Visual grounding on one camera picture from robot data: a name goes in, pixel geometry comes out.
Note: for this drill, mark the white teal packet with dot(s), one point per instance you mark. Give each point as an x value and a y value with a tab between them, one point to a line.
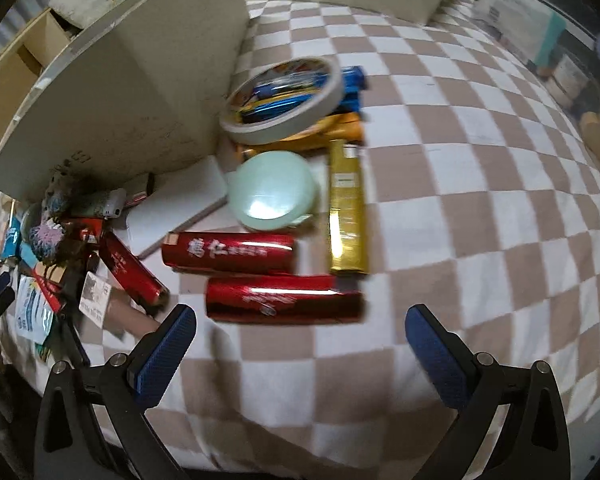
32	310

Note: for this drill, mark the wooden bedside shelf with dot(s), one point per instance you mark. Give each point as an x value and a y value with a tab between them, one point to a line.
10	75

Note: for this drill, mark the orange packet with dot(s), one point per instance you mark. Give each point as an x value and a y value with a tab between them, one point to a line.
340	130

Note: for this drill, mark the slim blue lighter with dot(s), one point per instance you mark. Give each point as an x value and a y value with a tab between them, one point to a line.
280	105

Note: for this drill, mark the mint green round compact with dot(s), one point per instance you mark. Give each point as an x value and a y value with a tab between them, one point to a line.
270	192

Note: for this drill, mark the blue sachet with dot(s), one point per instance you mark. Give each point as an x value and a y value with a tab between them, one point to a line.
12	242

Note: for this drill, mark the large white cardboard box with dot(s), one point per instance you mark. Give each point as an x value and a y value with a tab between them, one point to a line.
130	85

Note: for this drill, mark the red metallic tube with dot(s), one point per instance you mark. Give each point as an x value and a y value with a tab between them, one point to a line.
280	302
130	272
227	252

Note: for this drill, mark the brown pink tube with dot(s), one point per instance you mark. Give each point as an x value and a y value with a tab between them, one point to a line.
130	312

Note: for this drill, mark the dark blue packet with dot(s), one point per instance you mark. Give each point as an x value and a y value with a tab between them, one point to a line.
352	82

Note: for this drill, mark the gold lighter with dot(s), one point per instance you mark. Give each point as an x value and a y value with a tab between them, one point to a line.
347	210

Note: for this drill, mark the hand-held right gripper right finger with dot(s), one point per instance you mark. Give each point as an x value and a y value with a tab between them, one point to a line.
437	355

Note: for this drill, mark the white green lighter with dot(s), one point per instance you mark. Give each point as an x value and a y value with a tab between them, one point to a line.
100	205

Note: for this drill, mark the white rectangular pad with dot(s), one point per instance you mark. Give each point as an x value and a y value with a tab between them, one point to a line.
180	210

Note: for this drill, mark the white nail polish box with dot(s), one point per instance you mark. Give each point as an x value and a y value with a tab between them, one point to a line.
95	295

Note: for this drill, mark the clear plastic storage bin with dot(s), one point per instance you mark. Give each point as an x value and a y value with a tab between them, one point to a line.
520	20

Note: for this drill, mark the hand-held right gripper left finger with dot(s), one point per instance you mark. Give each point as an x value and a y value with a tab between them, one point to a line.
165	355

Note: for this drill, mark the purple crochet piece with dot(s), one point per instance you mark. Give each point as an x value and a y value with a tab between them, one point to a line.
50	240

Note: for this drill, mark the white masking tape roll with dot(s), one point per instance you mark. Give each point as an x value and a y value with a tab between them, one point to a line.
280	127

